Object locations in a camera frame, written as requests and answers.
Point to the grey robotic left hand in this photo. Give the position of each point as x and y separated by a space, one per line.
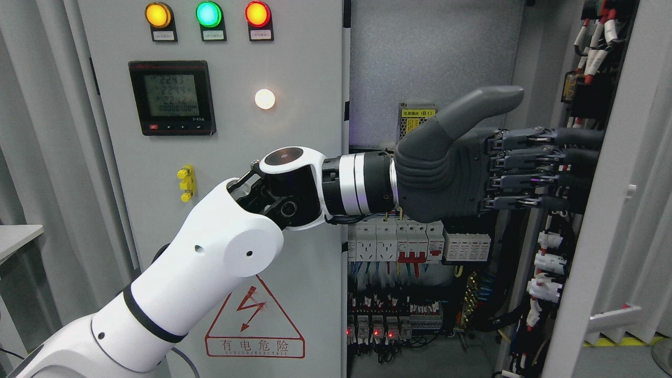
450 167

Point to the grey cabinet door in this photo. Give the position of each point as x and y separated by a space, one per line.
303 67
567 357

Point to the silver door lever handle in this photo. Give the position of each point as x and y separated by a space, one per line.
619 318

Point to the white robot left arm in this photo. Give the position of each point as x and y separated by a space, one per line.
233 233

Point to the red indicator lamp left door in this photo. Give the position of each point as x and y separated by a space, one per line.
259 20

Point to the green indicator lamp left door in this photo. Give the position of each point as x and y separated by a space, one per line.
211 23

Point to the yellow indicator lamp left door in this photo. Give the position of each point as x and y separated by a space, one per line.
161 21

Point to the perforated metal power supply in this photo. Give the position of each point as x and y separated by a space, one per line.
411 115

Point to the black surge protector module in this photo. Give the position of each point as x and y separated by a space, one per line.
467 241

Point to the white socket breaker row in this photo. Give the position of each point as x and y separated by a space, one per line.
392 239

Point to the brass terminal bar right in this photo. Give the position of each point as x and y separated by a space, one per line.
471 299

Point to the relay row with red lights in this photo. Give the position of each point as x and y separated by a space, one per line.
376 328

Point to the white lit indicator lamp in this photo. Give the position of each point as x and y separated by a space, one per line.
265 99

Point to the red electric danger warning sticker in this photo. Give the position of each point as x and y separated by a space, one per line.
252 323

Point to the black digital power meter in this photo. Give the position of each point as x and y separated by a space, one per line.
173 97

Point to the grey curtain left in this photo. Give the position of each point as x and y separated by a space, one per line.
59 171

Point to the white table edge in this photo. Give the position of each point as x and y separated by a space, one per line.
13 237

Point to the yellow terminal post pair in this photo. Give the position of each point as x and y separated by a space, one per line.
186 175

